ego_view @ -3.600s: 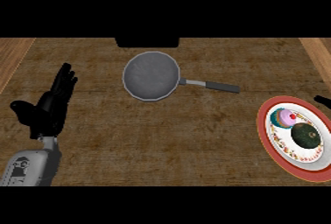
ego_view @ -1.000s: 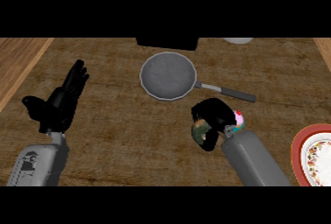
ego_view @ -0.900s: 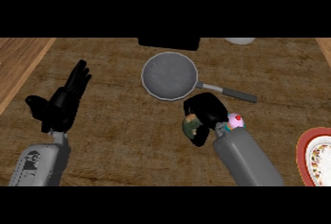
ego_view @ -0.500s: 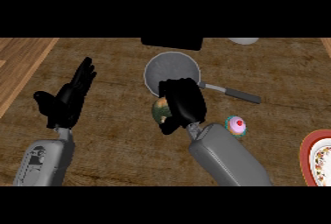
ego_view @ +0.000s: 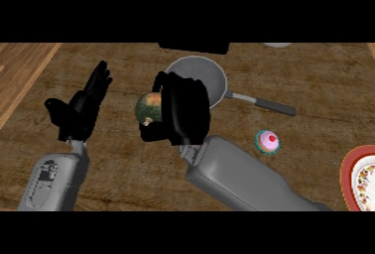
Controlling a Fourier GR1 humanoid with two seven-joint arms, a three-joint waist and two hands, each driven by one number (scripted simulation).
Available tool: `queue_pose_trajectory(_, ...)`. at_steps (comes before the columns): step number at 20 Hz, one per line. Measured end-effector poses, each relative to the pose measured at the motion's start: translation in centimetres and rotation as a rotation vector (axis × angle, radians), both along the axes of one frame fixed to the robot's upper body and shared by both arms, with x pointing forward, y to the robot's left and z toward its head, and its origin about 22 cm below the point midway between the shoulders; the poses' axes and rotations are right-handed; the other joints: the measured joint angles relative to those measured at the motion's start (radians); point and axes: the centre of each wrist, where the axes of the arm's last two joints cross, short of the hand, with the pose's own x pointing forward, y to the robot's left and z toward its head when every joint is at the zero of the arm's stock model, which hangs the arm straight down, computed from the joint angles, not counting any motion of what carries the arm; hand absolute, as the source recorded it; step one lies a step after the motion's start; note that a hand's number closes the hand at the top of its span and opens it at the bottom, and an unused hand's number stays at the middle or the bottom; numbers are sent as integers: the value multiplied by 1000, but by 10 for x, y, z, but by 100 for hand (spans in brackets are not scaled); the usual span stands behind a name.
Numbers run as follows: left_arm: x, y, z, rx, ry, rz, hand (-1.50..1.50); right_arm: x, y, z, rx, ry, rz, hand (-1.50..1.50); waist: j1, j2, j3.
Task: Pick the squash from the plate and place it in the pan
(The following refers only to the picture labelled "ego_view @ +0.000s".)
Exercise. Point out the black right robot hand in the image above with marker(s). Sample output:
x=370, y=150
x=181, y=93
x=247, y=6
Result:
x=185, y=109

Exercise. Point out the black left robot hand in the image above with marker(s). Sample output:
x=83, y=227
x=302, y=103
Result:
x=80, y=109

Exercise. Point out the green and orange squash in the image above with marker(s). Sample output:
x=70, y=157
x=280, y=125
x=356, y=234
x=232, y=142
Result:
x=150, y=108

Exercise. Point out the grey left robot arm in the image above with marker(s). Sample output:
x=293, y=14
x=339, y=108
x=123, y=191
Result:
x=54, y=180

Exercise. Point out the grey frying pan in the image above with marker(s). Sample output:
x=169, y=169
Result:
x=206, y=74

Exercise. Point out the red rimmed floral plate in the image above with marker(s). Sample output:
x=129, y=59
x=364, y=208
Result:
x=359, y=178

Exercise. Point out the black appliance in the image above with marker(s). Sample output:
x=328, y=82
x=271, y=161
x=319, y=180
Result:
x=195, y=47

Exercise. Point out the pink frosted cupcake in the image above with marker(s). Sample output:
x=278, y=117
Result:
x=268, y=142

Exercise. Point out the pale grey round object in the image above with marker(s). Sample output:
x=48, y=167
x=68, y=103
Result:
x=278, y=44

